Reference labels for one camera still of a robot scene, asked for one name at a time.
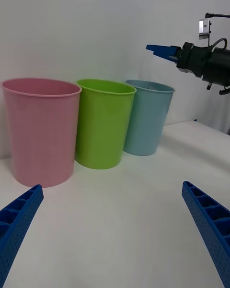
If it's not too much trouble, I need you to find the pale blue plastic waste bin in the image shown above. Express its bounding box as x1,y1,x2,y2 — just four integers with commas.
123,79,175,156

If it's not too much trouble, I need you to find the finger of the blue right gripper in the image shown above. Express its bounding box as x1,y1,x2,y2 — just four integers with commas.
153,52,180,64
146,44,183,58

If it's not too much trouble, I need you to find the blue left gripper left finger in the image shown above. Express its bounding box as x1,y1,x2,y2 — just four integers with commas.
0,184,45,288

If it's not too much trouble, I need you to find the right arm wrist camera box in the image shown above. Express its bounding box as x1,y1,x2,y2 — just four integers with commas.
198,18,212,40

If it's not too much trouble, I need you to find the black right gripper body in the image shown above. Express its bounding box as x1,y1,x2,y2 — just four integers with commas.
176,42,214,79

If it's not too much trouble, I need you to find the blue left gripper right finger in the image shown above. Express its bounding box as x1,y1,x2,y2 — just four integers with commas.
181,181,230,288

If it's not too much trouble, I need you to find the green plastic waste bin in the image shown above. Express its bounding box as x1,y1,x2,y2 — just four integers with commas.
74,78,137,170

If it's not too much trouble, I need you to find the pink plastic waste bin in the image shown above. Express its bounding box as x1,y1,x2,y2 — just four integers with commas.
0,77,82,188

